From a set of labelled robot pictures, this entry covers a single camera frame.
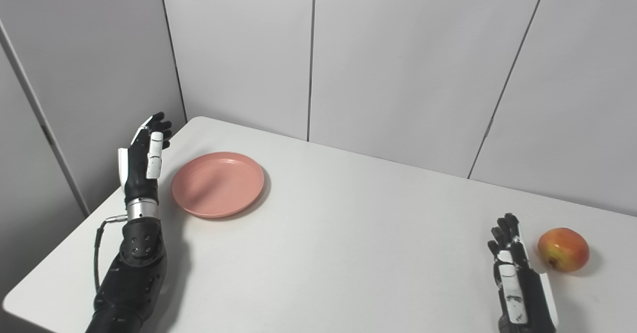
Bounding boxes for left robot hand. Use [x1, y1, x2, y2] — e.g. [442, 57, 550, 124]
[117, 112, 173, 206]

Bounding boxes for red yellow pomegranate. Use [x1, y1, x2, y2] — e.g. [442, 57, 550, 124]
[537, 227, 590, 273]

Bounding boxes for pink plate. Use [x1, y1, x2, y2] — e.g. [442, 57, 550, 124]
[172, 152, 265, 219]

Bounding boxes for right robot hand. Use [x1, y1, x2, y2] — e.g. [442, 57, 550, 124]
[487, 213, 559, 333]

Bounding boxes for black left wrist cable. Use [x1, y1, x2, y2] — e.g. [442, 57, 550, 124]
[93, 215, 128, 294]

